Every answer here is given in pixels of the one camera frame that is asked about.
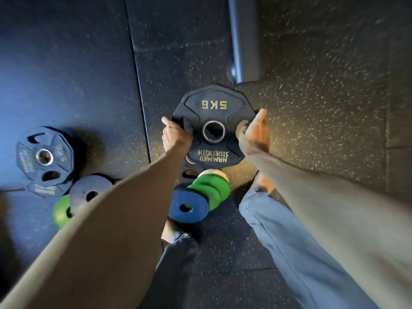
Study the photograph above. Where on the person's left hand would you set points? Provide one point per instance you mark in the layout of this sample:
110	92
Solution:
175	138

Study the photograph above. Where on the person's right hand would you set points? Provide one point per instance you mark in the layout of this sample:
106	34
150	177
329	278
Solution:
256	138

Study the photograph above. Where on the person's left thumb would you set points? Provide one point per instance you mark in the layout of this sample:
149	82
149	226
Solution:
169	121

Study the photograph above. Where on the person's right thumb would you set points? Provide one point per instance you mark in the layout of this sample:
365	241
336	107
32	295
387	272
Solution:
261	119

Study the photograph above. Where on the black grip weight plate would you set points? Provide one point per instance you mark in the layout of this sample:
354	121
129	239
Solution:
45	157
190	172
43	190
212	99

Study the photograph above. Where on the person's right forearm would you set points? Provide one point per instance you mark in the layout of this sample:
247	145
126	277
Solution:
338	215

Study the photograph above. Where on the person's left forearm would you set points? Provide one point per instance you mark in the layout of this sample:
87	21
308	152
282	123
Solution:
106	241

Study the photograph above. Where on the person's right foot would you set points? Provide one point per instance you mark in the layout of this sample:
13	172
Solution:
264	183

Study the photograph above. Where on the person's foot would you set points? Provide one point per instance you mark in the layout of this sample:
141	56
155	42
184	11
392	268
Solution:
264	183
169	230

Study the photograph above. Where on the small white weight plate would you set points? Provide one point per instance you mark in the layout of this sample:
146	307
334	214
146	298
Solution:
214	172

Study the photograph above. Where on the small green weight plate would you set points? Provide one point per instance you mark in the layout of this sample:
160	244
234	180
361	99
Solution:
59	212
206	193
219	185

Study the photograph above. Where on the small blue weight plate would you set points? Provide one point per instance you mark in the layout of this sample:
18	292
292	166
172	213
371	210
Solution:
188	207

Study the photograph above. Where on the small dark grey weight plate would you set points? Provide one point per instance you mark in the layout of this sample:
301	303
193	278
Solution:
87	188

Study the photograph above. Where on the person's left foot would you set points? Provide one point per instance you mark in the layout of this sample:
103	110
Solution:
169	230

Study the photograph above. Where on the person's right leg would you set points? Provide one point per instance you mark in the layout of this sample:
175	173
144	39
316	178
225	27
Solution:
299	254

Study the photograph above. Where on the person's leg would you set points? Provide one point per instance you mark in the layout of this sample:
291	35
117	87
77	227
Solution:
173	273
299	254

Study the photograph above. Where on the person's left leg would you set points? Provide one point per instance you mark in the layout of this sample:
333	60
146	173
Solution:
173	273

